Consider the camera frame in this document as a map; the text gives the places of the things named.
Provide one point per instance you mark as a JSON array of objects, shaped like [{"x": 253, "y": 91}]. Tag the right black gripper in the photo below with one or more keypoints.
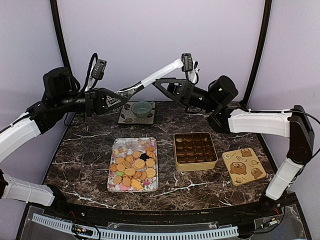
[{"x": 184, "y": 91}]

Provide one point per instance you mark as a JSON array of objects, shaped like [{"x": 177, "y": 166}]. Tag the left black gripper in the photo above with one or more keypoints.
[{"x": 95, "y": 100}]

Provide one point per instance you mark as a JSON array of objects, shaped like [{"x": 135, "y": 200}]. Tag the round patterned biscuit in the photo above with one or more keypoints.
[{"x": 139, "y": 164}]

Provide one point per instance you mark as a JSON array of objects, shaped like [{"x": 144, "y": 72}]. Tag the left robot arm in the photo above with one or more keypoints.
[{"x": 63, "y": 94}]

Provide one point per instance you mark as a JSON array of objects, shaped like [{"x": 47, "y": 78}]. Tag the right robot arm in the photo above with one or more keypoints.
[{"x": 291, "y": 123}]

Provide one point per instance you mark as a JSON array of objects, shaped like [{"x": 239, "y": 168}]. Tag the square floral plate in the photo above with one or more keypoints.
[{"x": 127, "y": 116}]

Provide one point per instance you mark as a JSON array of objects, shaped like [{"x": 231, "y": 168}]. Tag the green ceramic bowl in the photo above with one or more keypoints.
[{"x": 141, "y": 109}]

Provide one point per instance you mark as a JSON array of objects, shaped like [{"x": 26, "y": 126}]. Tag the black sandwich cookie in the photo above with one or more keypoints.
[{"x": 144, "y": 156}]

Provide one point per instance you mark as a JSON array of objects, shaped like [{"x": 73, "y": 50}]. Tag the floral cookie tray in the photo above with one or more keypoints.
[{"x": 124, "y": 152}]

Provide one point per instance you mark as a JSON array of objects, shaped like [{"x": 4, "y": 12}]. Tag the gold cookie tin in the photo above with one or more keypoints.
[{"x": 194, "y": 151}]

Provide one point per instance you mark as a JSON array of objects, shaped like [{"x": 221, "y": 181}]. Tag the pink flower cookie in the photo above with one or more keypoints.
[{"x": 123, "y": 187}]

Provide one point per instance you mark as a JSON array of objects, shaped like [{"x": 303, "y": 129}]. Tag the bear printed tin lid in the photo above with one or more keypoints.
[{"x": 243, "y": 166}]

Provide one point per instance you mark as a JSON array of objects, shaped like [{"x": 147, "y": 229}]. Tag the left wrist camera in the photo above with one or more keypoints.
[{"x": 98, "y": 70}]

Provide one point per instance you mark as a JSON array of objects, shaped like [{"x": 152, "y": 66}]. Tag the left black frame post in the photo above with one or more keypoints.
[{"x": 59, "y": 34}]

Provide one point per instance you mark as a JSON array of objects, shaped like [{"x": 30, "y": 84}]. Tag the black frame post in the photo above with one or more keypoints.
[
  {"x": 59, "y": 34},
  {"x": 258, "y": 53}
]

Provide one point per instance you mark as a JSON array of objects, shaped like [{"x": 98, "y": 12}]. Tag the right black frame post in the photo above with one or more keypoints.
[{"x": 258, "y": 53}]

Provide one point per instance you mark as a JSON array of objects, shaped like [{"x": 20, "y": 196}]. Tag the white slotted cable duct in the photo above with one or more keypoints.
[{"x": 133, "y": 231}]

